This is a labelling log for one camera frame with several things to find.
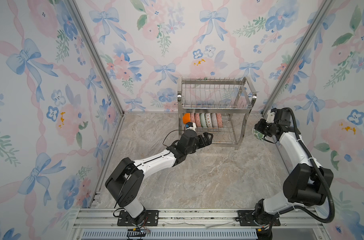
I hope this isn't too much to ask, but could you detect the green leaf pattern bowl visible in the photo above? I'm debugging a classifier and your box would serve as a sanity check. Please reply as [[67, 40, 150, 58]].
[[252, 128, 265, 141]]

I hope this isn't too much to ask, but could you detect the black corrugated cable conduit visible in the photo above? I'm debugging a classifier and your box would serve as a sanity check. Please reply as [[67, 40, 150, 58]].
[[282, 107, 335, 224]]

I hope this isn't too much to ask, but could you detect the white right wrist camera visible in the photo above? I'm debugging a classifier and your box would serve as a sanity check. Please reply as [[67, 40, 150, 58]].
[[266, 108, 276, 123]]

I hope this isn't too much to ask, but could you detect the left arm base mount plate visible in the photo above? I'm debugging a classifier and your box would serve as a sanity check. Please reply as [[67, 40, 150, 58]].
[[117, 210, 160, 227]]

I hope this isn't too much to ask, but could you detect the stainless steel dish rack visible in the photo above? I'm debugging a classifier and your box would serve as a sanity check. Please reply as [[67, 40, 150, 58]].
[[177, 77, 257, 150]]

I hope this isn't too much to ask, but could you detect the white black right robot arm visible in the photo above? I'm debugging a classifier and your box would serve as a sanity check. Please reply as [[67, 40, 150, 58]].
[[253, 108, 335, 226]]

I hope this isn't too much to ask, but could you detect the aluminium corner post left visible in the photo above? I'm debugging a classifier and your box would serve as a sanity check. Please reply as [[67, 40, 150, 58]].
[[64, 0, 124, 117]]

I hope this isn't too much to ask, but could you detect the aluminium corner post right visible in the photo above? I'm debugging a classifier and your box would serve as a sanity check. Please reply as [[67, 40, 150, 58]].
[[260, 0, 335, 116]]

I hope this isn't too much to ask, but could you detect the orange white bowl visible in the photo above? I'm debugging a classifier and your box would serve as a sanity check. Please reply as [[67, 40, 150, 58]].
[[183, 113, 192, 125]]

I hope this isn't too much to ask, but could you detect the pale green celadon bowl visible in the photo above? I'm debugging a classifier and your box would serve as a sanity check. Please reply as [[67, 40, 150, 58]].
[[200, 113, 207, 128]]

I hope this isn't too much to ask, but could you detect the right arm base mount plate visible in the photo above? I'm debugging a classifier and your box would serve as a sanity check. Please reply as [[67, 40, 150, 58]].
[[235, 210, 273, 227]]

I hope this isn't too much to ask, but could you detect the dark patterned bowl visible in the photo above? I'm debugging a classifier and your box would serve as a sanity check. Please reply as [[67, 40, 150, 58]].
[[195, 113, 202, 128]]

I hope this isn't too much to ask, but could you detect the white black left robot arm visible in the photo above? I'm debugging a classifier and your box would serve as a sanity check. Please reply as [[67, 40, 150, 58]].
[[105, 129, 214, 219]]

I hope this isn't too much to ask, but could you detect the green geometric pattern bowl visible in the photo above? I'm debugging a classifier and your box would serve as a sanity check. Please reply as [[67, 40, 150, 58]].
[[205, 113, 213, 128]]

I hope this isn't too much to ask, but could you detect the dark speckled bowl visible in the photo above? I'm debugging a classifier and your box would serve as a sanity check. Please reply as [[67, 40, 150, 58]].
[[216, 113, 224, 128]]

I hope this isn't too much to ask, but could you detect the purple glass bowl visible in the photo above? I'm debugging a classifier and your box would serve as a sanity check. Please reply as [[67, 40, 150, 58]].
[[211, 113, 219, 128]]

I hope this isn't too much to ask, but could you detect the pink purple bowl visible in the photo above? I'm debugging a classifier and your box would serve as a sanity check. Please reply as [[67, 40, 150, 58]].
[[190, 113, 196, 124]]

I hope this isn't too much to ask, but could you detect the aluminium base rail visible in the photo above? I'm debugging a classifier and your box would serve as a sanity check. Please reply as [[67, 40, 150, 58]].
[[66, 208, 331, 240]]

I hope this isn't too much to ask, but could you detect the aluminium corner post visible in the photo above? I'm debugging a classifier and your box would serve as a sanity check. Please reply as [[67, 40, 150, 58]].
[[260, 0, 335, 116], [64, 0, 124, 117]]

